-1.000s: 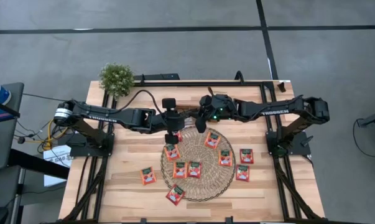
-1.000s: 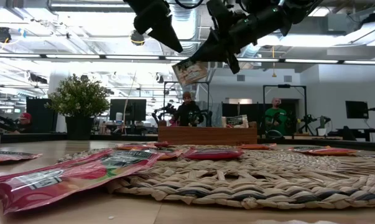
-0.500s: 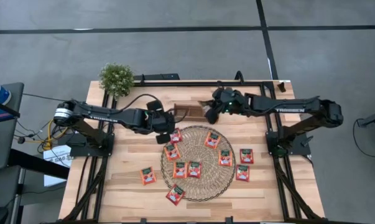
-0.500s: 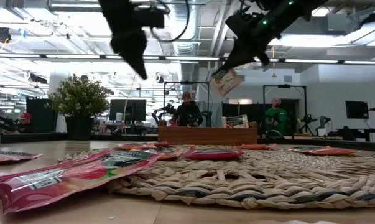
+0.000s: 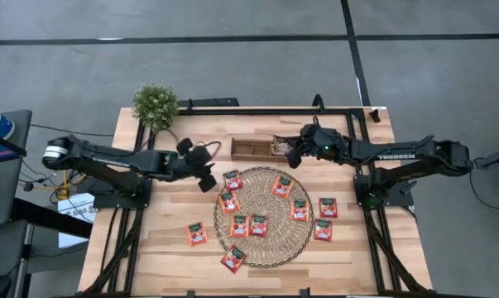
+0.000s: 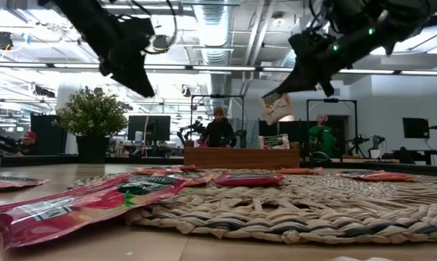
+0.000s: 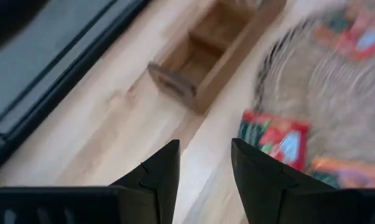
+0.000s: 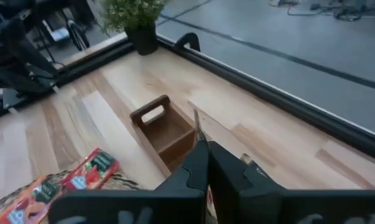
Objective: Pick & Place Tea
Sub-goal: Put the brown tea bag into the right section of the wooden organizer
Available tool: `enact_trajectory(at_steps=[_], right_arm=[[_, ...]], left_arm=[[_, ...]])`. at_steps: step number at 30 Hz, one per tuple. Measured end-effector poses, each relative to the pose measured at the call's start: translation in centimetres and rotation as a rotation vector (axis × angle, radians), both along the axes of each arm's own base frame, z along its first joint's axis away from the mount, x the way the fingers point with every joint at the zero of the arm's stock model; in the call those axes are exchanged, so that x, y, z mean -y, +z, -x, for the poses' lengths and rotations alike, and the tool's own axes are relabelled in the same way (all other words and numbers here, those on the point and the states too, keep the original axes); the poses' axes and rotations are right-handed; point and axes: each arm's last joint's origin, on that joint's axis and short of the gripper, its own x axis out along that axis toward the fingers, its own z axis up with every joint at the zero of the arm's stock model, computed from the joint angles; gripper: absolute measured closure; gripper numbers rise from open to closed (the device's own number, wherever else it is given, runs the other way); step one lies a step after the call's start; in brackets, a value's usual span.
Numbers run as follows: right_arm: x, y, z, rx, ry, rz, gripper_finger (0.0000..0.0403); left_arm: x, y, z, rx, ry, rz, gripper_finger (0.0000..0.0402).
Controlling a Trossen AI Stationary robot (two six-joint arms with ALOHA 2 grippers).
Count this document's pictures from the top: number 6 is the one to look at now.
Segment black hanging dome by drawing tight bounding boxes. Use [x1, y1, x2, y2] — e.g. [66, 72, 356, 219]
[0, 30, 14, 51]
[151, 34, 170, 54]

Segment green cactus white pot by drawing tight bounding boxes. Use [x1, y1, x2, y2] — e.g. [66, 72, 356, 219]
[370, 134, 382, 160]

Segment black upright panel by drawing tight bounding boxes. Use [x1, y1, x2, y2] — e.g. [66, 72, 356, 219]
[30, 113, 67, 155]

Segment green potted plant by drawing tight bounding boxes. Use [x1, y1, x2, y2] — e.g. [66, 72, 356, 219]
[51, 86, 133, 164]

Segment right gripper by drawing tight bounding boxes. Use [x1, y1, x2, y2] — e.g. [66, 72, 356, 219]
[263, 30, 349, 99]

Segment person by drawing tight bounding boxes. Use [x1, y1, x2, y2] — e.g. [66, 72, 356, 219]
[13, 130, 38, 157]
[199, 107, 238, 149]
[307, 113, 338, 157]

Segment round woven placemat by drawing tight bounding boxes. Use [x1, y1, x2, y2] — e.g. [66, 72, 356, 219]
[65, 170, 437, 244]

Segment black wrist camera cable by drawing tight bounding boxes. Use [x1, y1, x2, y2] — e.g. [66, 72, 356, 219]
[141, 0, 178, 55]

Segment black desk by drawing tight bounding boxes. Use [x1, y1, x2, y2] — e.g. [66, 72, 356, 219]
[391, 147, 437, 166]

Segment black computer monitor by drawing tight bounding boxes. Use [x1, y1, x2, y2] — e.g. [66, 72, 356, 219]
[401, 117, 430, 139]
[127, 115, 172, 142]

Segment black arched clamp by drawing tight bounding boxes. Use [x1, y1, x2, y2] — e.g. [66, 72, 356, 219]
[309, 151, 332, 163]

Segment orange tea packet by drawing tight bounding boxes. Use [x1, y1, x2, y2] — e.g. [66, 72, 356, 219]
[0, 175, 50, 192]
[134, 165, 185, 175]
[336, 170, 418, 182]
[183, 173, 214, 187]
[278, 167, 322, 175]

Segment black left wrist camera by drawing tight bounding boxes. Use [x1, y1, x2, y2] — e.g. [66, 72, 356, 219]
[125, 17, 156, 48]

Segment wooden three-compartment tray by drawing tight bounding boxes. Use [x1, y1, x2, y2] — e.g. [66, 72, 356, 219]
[183, 141, 301, 170]

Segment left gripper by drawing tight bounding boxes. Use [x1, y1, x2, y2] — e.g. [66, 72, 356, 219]
[82, 14, 156, 98]

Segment black gantry frame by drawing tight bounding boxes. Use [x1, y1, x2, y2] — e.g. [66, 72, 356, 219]
[190, 94, 246, 146]
[306, 98, 359, 157]

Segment silver ventilation duct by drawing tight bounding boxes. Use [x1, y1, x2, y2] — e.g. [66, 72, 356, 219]
[192, 0, 236, 109]

